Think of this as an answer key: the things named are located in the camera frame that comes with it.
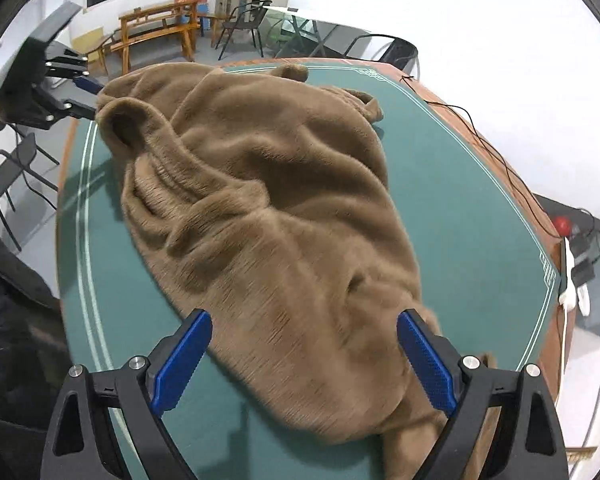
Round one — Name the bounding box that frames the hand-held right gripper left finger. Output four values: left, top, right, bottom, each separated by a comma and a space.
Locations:
40, 308, 214, 480

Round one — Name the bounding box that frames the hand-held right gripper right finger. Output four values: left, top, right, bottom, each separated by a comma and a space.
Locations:
396, 308, 570, 480

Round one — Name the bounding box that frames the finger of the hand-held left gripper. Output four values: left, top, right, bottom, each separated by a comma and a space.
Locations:
46, 55, 104, 97
41, 94, 99, 129

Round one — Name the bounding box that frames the brown fleece garment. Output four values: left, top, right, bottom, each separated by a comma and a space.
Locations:
94, 61, 499, 480

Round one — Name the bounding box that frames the black metal chair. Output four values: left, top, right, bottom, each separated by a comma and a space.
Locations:
342, 34, 421, 81
0, 122, 62, 254
211, 0, 274, 59

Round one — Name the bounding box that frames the wooden bench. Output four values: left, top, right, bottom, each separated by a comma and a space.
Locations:
109, 0, 202, 76

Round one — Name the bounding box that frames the white power strip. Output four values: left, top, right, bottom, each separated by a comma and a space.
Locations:
558, 237, 579, 309

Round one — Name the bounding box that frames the person's black jacket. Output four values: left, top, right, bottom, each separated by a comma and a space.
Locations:
0, 220, 83, 480

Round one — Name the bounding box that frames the wooden broom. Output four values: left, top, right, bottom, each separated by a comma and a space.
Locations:
565, 444, 597, 462

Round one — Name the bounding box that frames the glass top table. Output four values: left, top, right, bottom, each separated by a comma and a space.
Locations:
265, 5, 382, 59

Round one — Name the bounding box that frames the yellow wall panel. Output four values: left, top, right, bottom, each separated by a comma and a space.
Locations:
72, 27, 104, 54

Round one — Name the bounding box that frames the white power cable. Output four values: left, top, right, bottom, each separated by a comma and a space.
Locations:
559, 305, 572, 377

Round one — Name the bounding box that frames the long black cable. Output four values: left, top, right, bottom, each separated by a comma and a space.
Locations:
400, 74, 567, 242

